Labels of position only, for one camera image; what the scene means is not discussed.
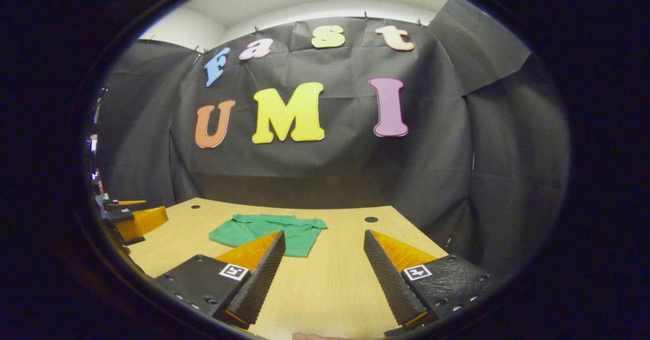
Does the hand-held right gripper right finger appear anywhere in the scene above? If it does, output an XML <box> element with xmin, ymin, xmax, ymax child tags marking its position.
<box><xmin>364</xmin><ymin>230</ymin><xmax>501</xmax><ymax>336</ymax></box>

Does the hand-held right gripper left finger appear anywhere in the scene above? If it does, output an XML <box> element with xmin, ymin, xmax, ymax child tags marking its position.
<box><xmin>153</xmin><ymin>230</ymin><xmax>286</xmax><ymax>329</ymax></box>

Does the green T-shirt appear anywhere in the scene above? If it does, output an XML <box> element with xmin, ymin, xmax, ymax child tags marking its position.
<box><xmin>208</xmin><ymin>214</ymin><xmax>329</xmax><ymax>258</ymax></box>

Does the black backdrop cloth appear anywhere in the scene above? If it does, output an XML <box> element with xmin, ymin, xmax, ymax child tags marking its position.
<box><xmin>96</xmin><ymin>0</ymin><xmax>572</xmax><ymax>275</ymax></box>

